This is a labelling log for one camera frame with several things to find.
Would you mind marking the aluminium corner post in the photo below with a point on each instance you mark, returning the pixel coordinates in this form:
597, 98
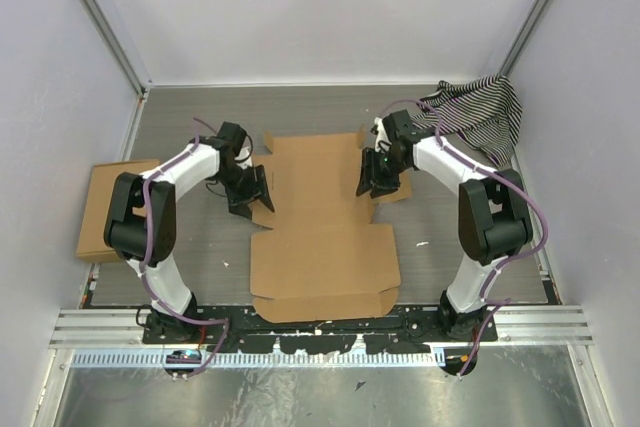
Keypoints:
101, 23
524, 35

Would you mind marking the folded brown cardboard box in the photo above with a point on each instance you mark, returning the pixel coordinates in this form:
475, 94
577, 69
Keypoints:
91, 247

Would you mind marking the left aluminium corner post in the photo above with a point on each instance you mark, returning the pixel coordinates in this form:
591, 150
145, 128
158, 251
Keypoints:
101, 23

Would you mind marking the brown cardboard box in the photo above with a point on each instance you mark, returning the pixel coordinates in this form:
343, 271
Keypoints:
91, 247
319, 255

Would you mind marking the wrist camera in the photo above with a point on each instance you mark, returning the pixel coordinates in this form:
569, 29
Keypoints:
399, 127
233, 135

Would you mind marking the right aluminium corner post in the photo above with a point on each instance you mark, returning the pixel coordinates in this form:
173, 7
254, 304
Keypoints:
524, 35

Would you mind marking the slotted cable duct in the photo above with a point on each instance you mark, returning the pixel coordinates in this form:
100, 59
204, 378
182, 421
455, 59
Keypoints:
191, 359

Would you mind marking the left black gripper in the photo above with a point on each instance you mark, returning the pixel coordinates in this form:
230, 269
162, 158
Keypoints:
258, 190

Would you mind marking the striped cloth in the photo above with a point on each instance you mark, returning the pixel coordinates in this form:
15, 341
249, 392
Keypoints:
486, 114

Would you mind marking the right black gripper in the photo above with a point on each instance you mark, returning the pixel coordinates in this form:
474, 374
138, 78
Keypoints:
372, 175

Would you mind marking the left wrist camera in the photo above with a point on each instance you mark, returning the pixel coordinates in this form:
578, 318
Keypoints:
233, 135

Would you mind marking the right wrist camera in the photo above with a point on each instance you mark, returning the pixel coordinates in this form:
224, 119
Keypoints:
399, 127

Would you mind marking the aluminium front rail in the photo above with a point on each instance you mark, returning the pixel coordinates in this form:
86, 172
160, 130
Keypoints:
515, 324

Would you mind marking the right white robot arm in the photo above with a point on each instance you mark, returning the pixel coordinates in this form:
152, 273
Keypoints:
494, 223

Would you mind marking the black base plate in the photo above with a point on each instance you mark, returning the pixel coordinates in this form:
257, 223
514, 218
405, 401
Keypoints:
404, 329

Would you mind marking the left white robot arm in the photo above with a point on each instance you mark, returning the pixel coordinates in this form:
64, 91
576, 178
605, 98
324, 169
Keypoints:
141, 224

